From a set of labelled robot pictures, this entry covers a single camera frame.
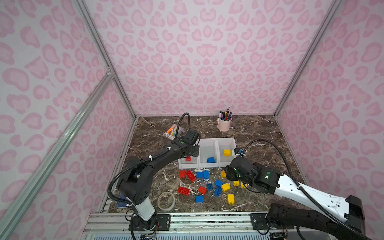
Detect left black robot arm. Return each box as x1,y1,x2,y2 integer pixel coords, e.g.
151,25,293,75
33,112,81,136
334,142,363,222
108,129,201,230

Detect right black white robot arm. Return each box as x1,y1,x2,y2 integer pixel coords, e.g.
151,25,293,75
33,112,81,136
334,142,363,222
225,155,368,240

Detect highlighter marker pack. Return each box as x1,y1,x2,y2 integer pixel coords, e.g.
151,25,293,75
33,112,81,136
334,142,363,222
163,124,177,141

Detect middle white plastic bin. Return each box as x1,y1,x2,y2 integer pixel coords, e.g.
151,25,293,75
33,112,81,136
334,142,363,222
199,139,219,168

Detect long red lego brick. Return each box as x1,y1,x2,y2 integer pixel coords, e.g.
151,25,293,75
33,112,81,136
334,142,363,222
186,171,197,183

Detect right white plastic bin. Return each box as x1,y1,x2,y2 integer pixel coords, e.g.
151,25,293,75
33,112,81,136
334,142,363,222
217,138,237,167

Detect pink pen cup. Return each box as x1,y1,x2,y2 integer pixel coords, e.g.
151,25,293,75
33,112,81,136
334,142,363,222
217,118,232,132

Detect pens in cup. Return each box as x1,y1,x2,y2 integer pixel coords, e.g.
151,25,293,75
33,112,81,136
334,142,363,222
218,106,232,122

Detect clear tape roll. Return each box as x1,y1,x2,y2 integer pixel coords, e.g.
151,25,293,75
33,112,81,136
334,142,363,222
157,192,176,212

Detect blue notebook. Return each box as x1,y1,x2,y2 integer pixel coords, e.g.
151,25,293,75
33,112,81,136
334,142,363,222
116,191,133,209

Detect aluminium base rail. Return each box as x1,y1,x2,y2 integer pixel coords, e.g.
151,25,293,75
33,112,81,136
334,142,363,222
80,211,346,240

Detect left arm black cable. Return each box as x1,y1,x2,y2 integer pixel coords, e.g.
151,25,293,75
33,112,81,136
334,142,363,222
107,112,192,206

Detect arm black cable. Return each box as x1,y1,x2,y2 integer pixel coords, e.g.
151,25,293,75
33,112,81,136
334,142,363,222
239,139,373,240
107,112,192,206

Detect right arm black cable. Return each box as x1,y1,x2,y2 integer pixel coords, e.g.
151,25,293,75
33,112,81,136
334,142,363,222
239,139,373,240

